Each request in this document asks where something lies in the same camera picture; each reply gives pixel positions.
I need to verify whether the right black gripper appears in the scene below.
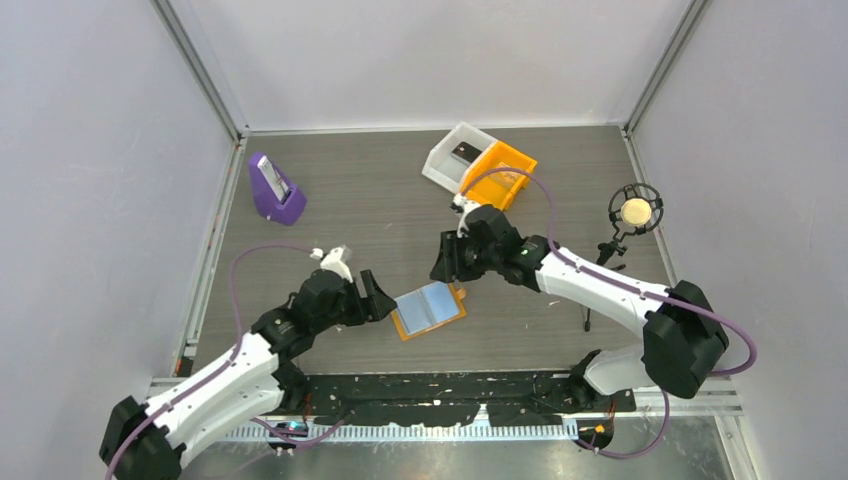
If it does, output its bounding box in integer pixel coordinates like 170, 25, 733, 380
429, 231, 500, 285

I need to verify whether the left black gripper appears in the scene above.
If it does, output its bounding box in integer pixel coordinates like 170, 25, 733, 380
313, 269, 395, 334

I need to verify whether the orange card holder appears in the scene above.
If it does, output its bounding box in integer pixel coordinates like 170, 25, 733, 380
391, 282, 467, 341

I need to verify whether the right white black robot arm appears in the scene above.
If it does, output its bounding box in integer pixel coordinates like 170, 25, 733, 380
430, 195, 729, 411

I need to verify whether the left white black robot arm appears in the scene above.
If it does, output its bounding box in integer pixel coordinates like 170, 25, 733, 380
99, 269, 397, 479

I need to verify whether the clear card in orange bin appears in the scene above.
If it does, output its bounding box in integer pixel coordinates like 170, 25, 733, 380
489, 165, 526, 189

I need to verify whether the black card in white bin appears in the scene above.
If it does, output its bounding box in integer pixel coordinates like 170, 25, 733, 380
450, 142, 482, 165

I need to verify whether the white card in purple stand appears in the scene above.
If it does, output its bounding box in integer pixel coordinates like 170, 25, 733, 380
257, 156, 289, 203

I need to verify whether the orange plastic bin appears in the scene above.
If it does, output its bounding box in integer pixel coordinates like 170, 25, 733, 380
459, 141, 538, 211

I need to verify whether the white plastic bin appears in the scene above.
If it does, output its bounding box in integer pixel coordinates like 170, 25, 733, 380
421, 121, 496, 194

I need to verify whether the purple stand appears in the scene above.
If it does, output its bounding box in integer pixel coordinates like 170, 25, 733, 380
248, 152, 307, 226

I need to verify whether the black microphone tripod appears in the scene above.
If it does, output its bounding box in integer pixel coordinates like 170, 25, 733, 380
583, 235, 628, 332

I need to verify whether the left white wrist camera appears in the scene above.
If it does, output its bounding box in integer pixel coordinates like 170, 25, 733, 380
309, 245, 353, 282

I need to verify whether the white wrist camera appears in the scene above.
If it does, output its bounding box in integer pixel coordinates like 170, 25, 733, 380
309, 245, 353, 282
450, 193, 481, 238

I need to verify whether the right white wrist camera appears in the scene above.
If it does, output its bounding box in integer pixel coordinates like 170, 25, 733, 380
450, 193, 481, 238

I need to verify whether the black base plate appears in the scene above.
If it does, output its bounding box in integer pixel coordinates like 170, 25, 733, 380
270, 371, 636, 427

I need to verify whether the microphone with shock mount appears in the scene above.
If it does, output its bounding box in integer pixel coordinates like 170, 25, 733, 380
608, 182, 665, 237

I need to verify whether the aluminium frame rail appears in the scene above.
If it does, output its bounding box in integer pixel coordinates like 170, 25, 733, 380
148, 378, 744, 448

